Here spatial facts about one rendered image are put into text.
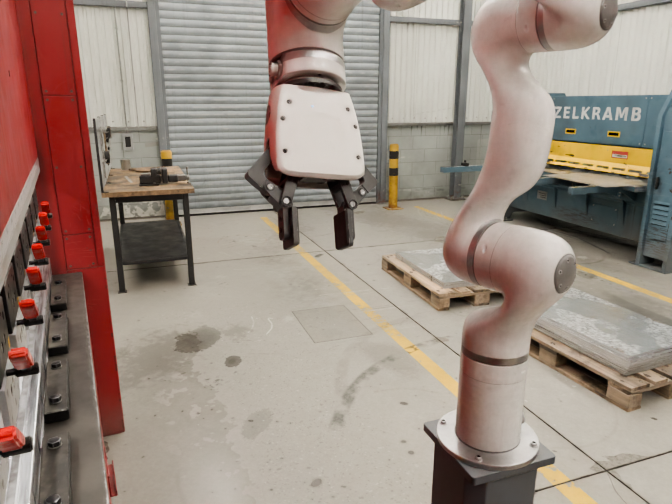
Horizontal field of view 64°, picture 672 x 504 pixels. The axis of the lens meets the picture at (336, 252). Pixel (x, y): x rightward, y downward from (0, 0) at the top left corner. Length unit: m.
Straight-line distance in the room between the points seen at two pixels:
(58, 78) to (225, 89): 5.67
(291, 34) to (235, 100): 7.58
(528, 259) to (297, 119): 0.47
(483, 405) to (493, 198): 0.37
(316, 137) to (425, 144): 8.76
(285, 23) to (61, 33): 2.08
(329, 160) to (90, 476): 0.94
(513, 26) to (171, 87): 7.30
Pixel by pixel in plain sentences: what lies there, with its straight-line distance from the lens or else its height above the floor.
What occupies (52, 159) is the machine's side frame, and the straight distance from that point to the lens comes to 2.64.
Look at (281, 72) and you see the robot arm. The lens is 0.60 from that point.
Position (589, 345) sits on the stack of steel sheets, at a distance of 3.61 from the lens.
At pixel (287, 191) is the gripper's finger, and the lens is 0.55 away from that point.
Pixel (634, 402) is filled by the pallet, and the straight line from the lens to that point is 3.43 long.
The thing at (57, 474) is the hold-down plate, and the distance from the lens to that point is 1.29.
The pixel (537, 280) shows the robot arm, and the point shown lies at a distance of 0.89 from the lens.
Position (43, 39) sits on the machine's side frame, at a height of 1.87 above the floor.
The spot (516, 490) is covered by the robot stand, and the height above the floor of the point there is 0.94.
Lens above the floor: 1.63
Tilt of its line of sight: 16 degrees down
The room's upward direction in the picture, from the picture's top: straight up
